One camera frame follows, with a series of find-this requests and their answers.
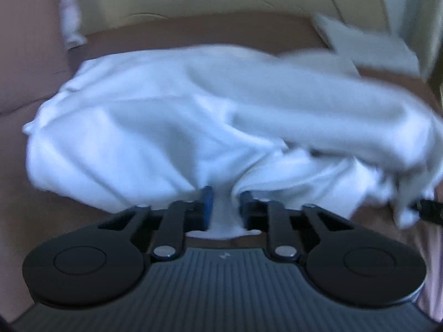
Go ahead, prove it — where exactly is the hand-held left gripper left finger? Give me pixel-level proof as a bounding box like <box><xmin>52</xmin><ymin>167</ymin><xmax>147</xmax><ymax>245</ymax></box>
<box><xmin>99</xmin><ymin>186</ymin><xmax>214</xmax><ymax>262</ymax></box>

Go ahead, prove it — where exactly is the small folded white cloth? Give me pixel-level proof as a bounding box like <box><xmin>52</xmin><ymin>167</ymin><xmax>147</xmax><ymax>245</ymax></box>
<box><xmin>311</xmin><ymin>12</ymin><xmax>421</xmax><ymax>77</ymax></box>

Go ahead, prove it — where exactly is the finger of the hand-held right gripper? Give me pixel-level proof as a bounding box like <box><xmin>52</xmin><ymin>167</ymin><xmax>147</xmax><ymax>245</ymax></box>
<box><xmin>413</xmin><ymin>197</ymin><xmax>443</xmax><ymax>224</ymax></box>

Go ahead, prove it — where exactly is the white garment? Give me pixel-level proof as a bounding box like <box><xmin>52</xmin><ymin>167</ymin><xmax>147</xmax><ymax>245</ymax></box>
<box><xmin>22</xmin><ymin>43</ymin><xmax>443</xmax><ymax>241</ymax></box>

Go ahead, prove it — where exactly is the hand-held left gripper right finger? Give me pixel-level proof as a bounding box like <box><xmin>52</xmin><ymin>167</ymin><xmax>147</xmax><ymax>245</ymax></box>
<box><xmin>240</xmin><ymin>191</ymin><xmax>354</xmax><ymax>263</ymax></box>

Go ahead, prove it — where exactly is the pale pink cloth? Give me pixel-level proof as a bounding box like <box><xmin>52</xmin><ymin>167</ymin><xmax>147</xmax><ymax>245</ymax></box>
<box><xmin>413</xmin><ymin>221</ymin><xmax>443</xmax><ymax>319</ymax></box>

